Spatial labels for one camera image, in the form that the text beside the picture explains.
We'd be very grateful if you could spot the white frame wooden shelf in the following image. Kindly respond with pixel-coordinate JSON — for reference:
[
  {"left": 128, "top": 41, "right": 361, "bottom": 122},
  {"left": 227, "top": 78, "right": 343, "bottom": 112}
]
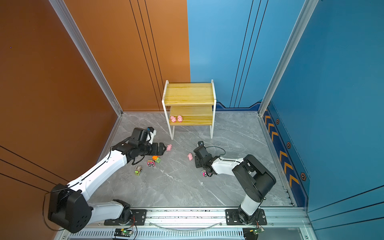
[{"left": 162, "top": 80, "right": 217, "bottom": 140}]

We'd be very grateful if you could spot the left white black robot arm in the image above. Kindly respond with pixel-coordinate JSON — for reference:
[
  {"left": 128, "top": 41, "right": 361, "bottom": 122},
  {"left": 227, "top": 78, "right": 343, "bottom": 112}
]
[{"left": 43, "top": 127, "right": 167, "bottom": 233}]

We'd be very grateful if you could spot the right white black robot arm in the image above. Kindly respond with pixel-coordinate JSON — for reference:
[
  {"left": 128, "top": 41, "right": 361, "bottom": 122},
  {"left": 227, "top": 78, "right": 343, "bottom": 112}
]
[{"left": 194, "top": 143, "right": 277, "bottom": 226}]

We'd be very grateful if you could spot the pink toy truck left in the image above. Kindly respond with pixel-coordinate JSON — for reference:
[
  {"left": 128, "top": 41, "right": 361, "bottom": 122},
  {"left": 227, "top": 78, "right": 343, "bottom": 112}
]
[{"left": 147, "top": 160, "right": 156, "bottom": 167}]

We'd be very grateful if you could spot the orange green mixer truck toy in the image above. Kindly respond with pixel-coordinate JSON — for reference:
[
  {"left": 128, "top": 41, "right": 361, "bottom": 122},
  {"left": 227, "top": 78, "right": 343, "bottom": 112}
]
[{"left": 152, "top": 156, "right": 161, "bottom": 163}]

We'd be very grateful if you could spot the green beige toy truck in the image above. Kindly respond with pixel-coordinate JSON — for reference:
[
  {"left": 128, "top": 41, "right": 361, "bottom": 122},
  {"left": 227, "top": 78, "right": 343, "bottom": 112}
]
[{"left": 135, "top": 166, "right": 143, "bottom": 176}]

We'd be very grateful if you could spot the left green circuit board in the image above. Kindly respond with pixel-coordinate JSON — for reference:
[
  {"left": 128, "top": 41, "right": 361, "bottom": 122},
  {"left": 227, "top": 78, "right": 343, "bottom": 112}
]
[{"left": 114, "top": 228, "right": 134, "bottom": 240}]

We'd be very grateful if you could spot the green circuit board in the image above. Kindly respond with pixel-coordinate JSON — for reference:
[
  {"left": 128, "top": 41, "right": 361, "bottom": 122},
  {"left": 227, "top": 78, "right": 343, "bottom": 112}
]
[
  {"left": 114, "top": 228, "right": 134, "bottom": 240},
  {"left": 243, "top": 226, "right": 265, "bottom": 240}
]

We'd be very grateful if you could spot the right green circuit board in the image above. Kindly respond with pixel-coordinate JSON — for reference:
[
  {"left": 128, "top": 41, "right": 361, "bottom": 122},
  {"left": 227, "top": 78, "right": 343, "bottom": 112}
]
[{"left": 243, "top": 226, "right": 265, "bottom": 240}]

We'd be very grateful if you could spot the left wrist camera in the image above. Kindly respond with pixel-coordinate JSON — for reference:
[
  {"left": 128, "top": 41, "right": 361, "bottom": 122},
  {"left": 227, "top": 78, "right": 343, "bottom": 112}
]
[{"left": 146, "top": 127, "right": 156, "bottom": 145}]

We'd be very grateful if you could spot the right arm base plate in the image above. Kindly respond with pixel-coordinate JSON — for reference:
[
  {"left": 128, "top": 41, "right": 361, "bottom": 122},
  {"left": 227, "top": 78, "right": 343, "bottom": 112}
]
[{"left": 225, "top": 208, "right": 268, "bottom": 226}]

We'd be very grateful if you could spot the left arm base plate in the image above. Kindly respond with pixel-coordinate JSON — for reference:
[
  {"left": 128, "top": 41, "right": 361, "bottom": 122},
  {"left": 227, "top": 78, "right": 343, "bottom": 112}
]
[{"left": 104, "top": 209, "right": 147, "bottom": 227}]

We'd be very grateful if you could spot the aluminium front rail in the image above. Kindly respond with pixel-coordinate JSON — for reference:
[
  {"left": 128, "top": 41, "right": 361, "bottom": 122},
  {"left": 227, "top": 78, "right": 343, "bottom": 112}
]
[{"left": 58, "top": 206, "right": 313, "bottom": 229}]

